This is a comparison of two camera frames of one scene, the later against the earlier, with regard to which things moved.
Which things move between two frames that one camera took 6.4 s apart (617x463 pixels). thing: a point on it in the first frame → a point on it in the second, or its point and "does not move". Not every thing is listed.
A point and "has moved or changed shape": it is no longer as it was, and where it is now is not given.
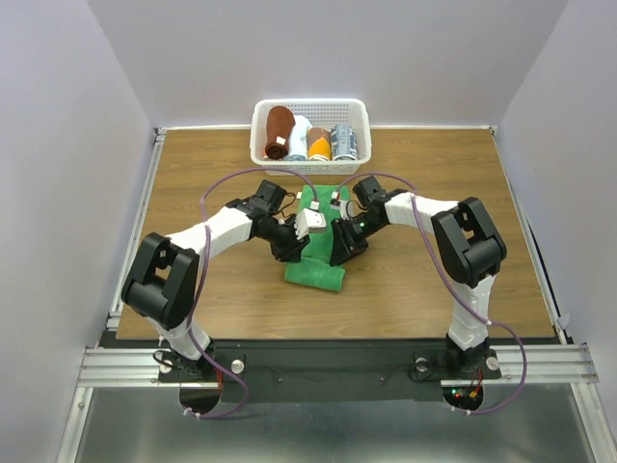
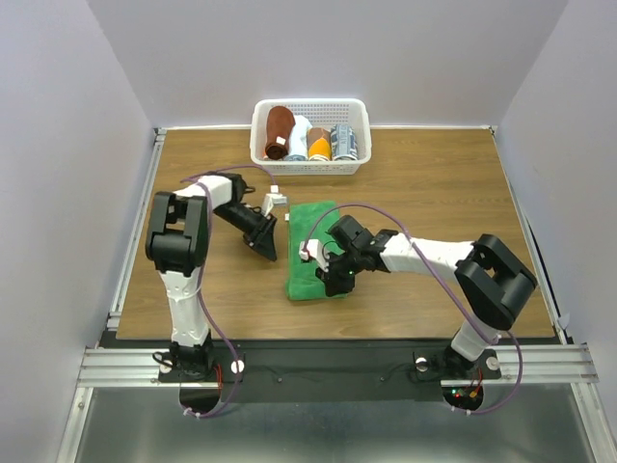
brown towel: x=280 y=122 does not move
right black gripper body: x=357 y=230 → x=342 y=270
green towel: x=313 y=269 has moved or changed shape
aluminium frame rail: x=109 y=365 does not move
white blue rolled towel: x=298 y=139 does not move
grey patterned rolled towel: x=343 y=143 does not move
